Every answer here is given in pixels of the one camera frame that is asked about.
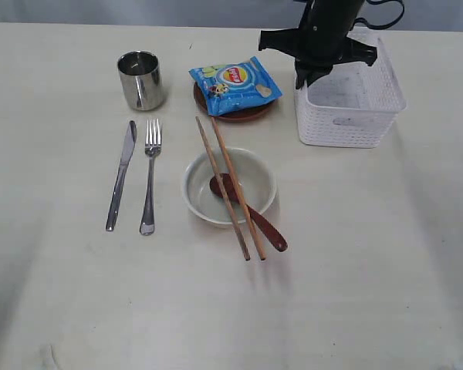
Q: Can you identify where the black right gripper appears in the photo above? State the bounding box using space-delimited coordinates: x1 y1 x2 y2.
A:
259 0 377 89

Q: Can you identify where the white perforated plastic basket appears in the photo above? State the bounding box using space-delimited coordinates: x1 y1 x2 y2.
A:
295 27 407 149

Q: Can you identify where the brown round plate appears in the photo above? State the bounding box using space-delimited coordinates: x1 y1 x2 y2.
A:
193 82 276 123

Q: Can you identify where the blue chips bag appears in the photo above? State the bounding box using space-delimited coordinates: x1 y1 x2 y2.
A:
189 56 282 116

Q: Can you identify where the white speckled ceramic bowl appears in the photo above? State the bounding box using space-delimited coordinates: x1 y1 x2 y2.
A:
182 147 277 228

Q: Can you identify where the wooden chopstick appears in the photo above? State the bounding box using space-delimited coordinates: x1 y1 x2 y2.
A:
195 116 250 261
211 116 266 261

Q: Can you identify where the dark wooden spoon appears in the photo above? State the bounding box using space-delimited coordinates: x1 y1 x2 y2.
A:
209 173 288 252

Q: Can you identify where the shiny steel cup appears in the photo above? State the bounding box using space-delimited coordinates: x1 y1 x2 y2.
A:
117 51 164 111

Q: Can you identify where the silver table knife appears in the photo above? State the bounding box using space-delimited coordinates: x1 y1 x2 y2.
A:
105 120 137 232

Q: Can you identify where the silver metal fork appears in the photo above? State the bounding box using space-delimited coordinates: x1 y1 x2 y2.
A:
139 119 162 236

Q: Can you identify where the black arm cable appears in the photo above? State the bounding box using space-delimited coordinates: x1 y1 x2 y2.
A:
357 0 406 30

